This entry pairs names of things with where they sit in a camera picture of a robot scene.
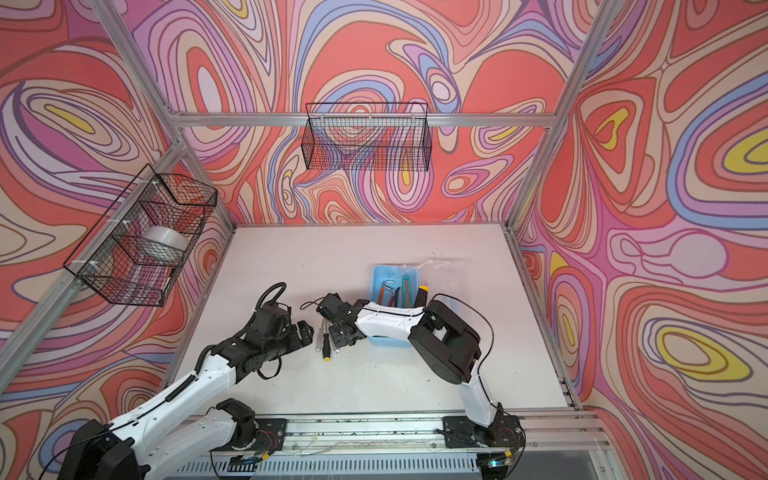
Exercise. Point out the black wire basket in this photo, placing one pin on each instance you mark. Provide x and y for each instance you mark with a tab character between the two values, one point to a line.
367	136
123	268

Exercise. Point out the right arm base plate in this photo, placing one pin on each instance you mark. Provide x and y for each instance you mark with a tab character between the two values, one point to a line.
504	432

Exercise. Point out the silver tape roll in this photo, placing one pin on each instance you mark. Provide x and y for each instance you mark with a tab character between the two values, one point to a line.
167	237

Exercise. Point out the black wire basket left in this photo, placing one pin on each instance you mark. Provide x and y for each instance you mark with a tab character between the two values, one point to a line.
123	268

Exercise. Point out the aluminium front rail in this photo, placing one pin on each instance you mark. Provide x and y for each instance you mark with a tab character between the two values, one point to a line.
414	433

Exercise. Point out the clear handled tester screwdriver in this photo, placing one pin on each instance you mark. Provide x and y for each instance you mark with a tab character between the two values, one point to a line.
333	345

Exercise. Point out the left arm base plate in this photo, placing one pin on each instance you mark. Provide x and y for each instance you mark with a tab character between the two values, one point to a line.
263	435

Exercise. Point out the teal utility knife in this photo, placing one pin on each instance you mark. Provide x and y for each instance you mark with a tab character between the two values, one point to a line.
406	290

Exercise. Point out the yellow black utility knife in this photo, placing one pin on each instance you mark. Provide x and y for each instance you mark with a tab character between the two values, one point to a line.
421	297

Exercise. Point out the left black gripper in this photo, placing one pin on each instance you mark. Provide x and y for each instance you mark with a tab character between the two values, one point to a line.
296	342

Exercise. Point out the black yellow screwdriver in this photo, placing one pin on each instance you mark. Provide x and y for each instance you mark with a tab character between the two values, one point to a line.
325	331

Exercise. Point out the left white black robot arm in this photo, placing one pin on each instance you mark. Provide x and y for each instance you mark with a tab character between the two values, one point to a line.
153	440

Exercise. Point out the black wire basket back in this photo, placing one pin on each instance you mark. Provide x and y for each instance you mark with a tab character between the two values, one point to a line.
367	136

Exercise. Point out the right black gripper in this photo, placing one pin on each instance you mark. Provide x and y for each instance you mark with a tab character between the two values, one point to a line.
339	341

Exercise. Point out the blue plastic tool box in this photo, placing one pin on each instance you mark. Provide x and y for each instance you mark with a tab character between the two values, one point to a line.
395	285

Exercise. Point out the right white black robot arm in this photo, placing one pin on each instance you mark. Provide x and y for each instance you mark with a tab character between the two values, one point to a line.
449	346

